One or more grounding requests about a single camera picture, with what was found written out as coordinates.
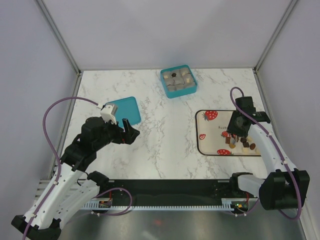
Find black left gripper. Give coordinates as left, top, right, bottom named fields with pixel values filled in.
left=94, top=116, right=140, bottom=150

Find metal tongs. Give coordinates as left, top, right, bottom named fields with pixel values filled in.
left=230, top=134, right=240, bottom=146

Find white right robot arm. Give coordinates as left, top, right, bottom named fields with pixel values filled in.
left=227, top=96, right=310, bottom=210

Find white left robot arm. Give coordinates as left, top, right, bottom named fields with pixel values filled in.
left=11, top=117, right=140, bottom=240

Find dark brown chocolate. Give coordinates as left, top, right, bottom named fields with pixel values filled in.
left=242, top=142, right=250, bottom=148
left=249, top=143, right=256, bottom=150

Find teal chocolate box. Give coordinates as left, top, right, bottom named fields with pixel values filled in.
left=160, top=64, right=198, bottom=99

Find teal box lid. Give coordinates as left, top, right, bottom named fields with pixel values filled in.
left=108, top=96, right=142, bottom=128

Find strawberry print tray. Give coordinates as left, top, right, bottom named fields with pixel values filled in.
left=195, top=110, right=260, bottom=157

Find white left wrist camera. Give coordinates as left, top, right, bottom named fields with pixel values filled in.
left=100, top=103, right=118, bottom=125

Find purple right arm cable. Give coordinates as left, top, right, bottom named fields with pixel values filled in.
left=229, top=86, right=303, bottom=221

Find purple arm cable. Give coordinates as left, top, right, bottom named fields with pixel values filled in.
left=229, top=86, right=303, bottom=221
left=22, top=97, right=101, bottom=238

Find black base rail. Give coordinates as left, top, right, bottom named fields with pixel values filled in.
left=106, top=179, right=248, bottom=206

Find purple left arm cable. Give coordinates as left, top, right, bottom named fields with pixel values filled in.
left=22, top=97, right=101, bottom=238

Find white slotted cable duct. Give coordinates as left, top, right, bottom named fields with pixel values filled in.
left=81, top=198, right=247, bottom=211

